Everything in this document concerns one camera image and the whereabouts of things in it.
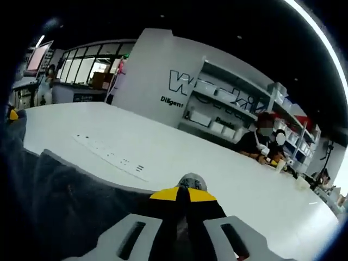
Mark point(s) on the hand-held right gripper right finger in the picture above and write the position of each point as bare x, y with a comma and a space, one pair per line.
217, 239

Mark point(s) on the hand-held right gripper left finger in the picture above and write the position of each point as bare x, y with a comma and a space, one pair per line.
130, 239

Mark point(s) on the grey fluffy towel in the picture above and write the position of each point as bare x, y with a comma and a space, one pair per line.
68, 206

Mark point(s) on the pink-screen computer monitor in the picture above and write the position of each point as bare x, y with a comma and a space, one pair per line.
38, 58

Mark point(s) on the cardboard box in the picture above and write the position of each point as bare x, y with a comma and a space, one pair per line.
102, 80

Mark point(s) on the white paper cup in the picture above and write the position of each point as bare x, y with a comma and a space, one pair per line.
280, 165

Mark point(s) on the white table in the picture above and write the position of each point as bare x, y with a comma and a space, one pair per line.
195, 141

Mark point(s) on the pink hanging item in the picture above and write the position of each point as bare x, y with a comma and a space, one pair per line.
121, 72

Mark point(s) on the green exit sign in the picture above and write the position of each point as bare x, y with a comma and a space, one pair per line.
127, 55

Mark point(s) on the grey metal shelf rack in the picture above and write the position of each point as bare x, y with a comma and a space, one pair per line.
258, 108

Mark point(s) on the ceiling light strip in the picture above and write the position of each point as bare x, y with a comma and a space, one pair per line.
323, 35

